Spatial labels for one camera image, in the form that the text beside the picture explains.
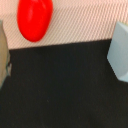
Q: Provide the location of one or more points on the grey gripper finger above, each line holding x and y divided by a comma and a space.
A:
5, 65

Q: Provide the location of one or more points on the red toy tomato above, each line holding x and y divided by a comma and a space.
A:
33, 18

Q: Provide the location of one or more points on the blue milk carton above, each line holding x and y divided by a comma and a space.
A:
118, 52

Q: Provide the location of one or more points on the beige woven placemat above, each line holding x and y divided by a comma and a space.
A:
72, 21

